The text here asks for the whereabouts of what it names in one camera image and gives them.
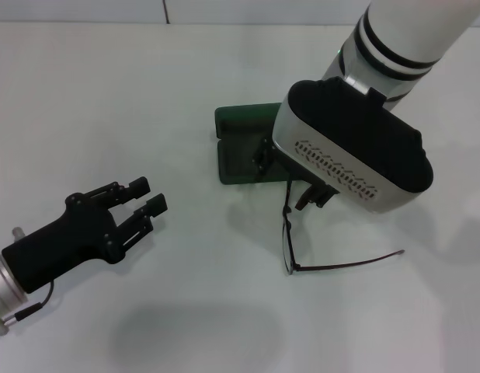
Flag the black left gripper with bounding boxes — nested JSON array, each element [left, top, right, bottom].
[[2, 176, 169, 295]]

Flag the green glasses case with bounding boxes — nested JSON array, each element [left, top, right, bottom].
[[214, 101, 303, 186]]

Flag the black glasses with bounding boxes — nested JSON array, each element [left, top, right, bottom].
[[281, 178, 405, 276]]

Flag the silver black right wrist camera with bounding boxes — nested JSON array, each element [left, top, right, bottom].
[[271, 76, 435, 214]]

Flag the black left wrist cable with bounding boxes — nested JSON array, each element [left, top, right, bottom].
[[2, 281, 57, 326]]

